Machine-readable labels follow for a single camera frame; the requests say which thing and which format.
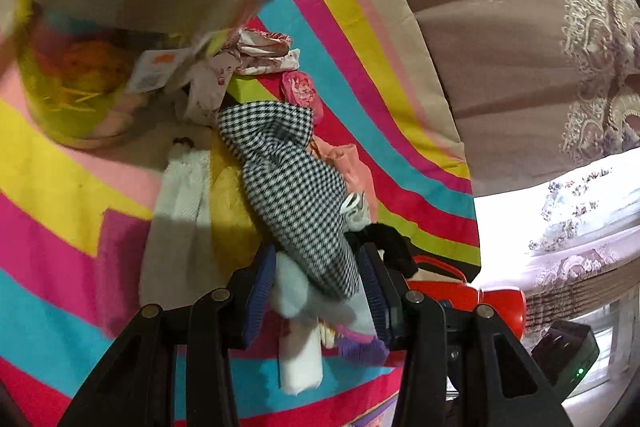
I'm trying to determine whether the purple knitted sock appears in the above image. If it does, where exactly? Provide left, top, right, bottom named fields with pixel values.
left=336, top=336, right=390, bottom=366

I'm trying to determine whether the grey blue plush sock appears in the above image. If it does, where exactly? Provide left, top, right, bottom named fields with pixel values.
left=270, top=253, right=378, bottom=343

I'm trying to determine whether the yellow orange cloth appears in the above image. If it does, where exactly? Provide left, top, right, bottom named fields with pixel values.
left=209, top=133, right=266, bottom=280

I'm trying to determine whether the pink bunny towel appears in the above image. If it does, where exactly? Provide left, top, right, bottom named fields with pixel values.
left=340, top=193, right=371, bottom=232

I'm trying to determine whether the black white checked cloth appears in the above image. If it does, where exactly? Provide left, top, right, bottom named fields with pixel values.
left=218, top=101, right=360, bottom=299

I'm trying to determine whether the pink fleece cloth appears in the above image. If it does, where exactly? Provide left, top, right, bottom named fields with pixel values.
left=310, top=135, right=378, bottom=222

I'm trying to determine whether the round pink fabric pouch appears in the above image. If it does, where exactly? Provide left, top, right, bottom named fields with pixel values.
left=281, top=70, right=323, bottom=124

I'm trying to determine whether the pink floral bow scarf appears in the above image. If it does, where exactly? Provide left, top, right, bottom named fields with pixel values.
left=174, top=27, right=300, bottom=127

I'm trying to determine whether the red thermos flask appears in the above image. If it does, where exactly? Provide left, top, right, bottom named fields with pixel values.
left=407, top=255, right=526, bottom=340

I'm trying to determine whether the pale green ribbed cloth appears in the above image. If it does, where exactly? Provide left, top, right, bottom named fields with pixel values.
left=139, top=138, right=220, bottom=310

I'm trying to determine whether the magenta knitted cloth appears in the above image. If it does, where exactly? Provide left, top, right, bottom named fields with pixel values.
left=96, top=209, right=151, bottom=338

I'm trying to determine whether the multicolour striped table cloth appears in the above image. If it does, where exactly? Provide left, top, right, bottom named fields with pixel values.
left=1, top=0, right=480, bottom=426

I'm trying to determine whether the beige embroidered curtain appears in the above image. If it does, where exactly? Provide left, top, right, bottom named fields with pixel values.
left=319, top=0, right=640, bottom=198

